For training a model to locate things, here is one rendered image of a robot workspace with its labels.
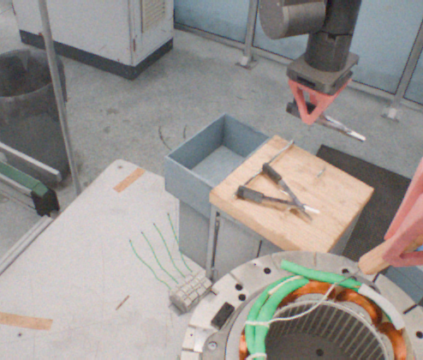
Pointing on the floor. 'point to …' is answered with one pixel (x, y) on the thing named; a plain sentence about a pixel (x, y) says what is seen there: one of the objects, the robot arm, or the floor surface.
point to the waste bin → (34, 138)
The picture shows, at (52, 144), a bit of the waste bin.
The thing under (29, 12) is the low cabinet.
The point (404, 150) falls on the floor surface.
